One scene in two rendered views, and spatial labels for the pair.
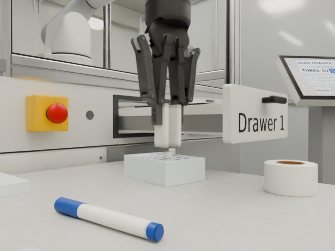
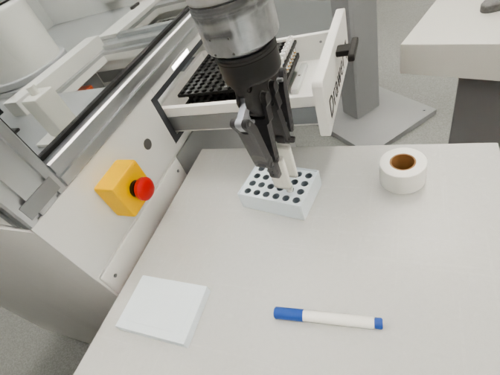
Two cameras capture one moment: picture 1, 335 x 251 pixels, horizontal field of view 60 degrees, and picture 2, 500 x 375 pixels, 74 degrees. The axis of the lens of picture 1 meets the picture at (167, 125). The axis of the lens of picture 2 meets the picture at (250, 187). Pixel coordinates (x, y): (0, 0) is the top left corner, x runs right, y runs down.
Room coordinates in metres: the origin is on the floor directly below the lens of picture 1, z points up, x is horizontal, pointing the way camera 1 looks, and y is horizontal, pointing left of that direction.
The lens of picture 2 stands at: (0.10, 0.11, 1.20)
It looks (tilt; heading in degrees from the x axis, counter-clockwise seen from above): 43 degrees down; 353
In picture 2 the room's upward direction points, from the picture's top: 23 degrees counter-clockwise
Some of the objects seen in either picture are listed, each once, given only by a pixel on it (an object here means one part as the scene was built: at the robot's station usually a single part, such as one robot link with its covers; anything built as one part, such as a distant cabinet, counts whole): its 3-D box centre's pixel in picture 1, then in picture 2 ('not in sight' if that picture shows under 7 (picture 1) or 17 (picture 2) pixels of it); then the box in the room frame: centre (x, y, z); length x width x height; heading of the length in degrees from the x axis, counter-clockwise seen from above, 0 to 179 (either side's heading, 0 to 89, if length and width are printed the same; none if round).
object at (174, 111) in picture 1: (174, 125); (285, 161); (0.49, -0.01, 0.85); 0.03 x 0.01 x 0.07; 39
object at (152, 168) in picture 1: (162, 167); (279, 189); (0.51, 0.01, 0.78); 0.12 x 0.08 x 0.04; 38
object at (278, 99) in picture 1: (272, 99); (346, 50); (0.62, -0.22, 0.91); 0.07 x 0.04 x 0.01; 138
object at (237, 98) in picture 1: (260, 115); (333, 67); (0.64, -0.20, 0.87); 0.29 x 0.02 x 0.11; 138
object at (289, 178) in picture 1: (289, 177); (402, 170); (0.41, -0.17, 0.78); 0.07 x 0.07 x 0.04
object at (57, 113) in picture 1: (56, 113); (141, 188); (0.57, 0.22, 0.88); 0.04 x 0.03 x 0.04; 138
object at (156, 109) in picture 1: (152, 109); (269, 168); (0.46, 0.02, 0.88); 0.03 x 0.01 x 0.05; 129
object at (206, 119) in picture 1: (185, 120); (239, 82); (0.77, -0.05, 0.86); 0.40 x 0.26 x 0.06; 48
